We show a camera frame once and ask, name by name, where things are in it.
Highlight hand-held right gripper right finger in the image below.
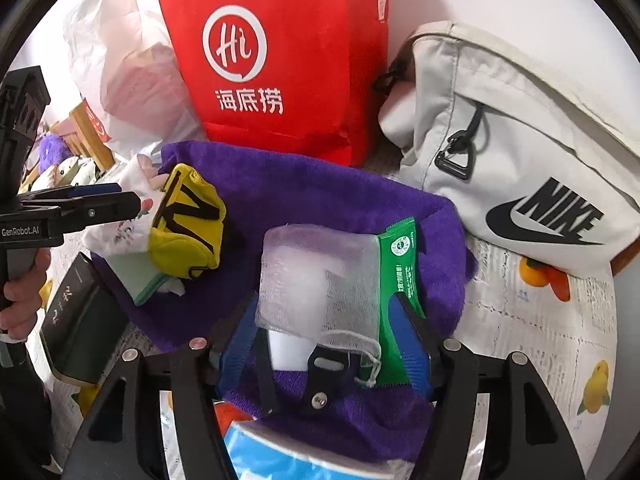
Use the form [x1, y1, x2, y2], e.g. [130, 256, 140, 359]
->
[387, 296, 586, 480]

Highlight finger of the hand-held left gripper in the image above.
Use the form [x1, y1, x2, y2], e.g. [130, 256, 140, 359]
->
[65, 184, 123, 198]
[20, 191, 142, 233]

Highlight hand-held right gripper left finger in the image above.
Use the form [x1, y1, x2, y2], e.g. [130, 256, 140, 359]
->
[62, 305, 261, 480]

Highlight white sponge block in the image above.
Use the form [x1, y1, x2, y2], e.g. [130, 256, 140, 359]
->
[265, 245, 331, 372]

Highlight white mesh bag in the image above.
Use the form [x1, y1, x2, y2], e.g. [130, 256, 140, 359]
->
[254, 224, 383, 388]

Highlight green wet wipe packet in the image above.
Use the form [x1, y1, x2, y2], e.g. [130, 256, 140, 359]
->
[372, 216, 431, 388]

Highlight yellow pouch black stripes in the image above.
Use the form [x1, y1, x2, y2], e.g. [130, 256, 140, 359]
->
[148, 162, 246, 281]

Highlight black strap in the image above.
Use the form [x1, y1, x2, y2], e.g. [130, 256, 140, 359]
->
[252, 330, 366, 416]

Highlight blue tissue pack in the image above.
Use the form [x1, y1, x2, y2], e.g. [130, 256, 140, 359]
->
[222, 422, 401, 480]

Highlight purple towel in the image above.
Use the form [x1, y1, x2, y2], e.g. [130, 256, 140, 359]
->
[90, 141, 476, 466]

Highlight person's left forearm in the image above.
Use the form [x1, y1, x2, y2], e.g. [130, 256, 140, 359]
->
[0, 340, 63, 480]

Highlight person's left hand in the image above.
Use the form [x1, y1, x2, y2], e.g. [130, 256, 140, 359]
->
[0, 250, 51, 343]

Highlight white spotted plush toy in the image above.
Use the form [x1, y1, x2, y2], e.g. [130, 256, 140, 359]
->
[20, 155, 98, 193]

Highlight purple plush toy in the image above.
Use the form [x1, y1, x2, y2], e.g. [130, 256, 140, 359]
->
[39, 132, 68, 171]

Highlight dark tin box gold base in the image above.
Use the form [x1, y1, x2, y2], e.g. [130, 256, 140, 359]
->
[39, 252, 132, 386]

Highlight fruit print tablecloth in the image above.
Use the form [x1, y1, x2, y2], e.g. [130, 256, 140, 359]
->
[25, 140, 626, 480]

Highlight white plastic shopping bag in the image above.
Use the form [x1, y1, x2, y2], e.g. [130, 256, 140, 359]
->
[64, 0, 208, 161]

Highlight red paper shopping bag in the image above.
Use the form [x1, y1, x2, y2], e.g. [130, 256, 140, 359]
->
[155, 0, 390, 168]

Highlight grey waist bag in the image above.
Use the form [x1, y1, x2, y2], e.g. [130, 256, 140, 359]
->
[377, 21, 640, 277]

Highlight brown wooden door frame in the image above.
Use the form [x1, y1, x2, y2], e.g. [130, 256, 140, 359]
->
[611, 250, 640, 277]

